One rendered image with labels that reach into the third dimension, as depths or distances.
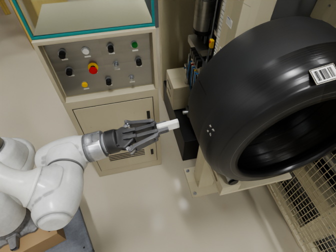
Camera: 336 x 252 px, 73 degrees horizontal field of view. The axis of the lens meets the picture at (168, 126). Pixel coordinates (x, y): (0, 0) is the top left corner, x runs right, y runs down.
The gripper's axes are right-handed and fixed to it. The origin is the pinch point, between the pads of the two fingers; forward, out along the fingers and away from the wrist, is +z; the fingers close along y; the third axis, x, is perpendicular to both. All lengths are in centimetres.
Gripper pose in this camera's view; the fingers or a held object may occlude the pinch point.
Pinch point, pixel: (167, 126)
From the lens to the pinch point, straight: 72.2
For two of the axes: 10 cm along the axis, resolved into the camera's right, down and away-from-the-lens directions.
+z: 9.6, -2.7, 0.3
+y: -2.3, -7.5, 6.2
